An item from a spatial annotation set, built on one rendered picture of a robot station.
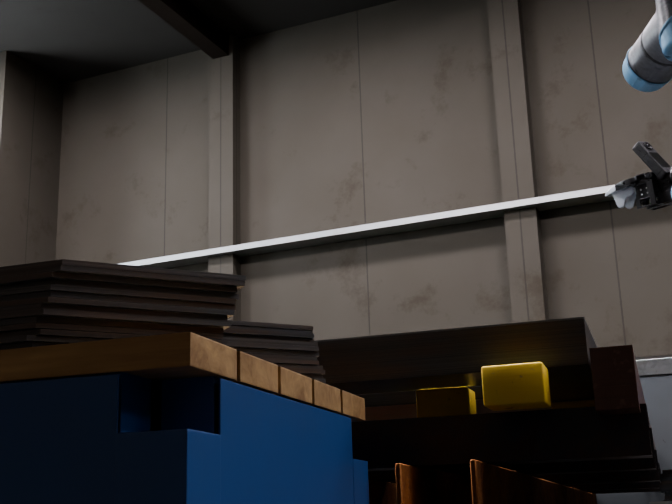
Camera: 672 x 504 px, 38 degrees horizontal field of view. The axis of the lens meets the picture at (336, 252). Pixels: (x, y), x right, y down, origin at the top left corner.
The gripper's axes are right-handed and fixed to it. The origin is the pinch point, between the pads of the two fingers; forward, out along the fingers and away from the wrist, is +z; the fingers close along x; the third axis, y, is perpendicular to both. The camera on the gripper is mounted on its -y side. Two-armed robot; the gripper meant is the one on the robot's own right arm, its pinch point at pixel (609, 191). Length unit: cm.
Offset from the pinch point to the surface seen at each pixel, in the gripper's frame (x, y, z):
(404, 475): -144, 55, -61
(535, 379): -137, 48, -74
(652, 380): 9.0, 47.6, 4.0
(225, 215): 384, -195, 699
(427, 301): 475, -64, 514
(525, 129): 529, -207, 406
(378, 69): 492, -317, 549
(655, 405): 8, 54, 4
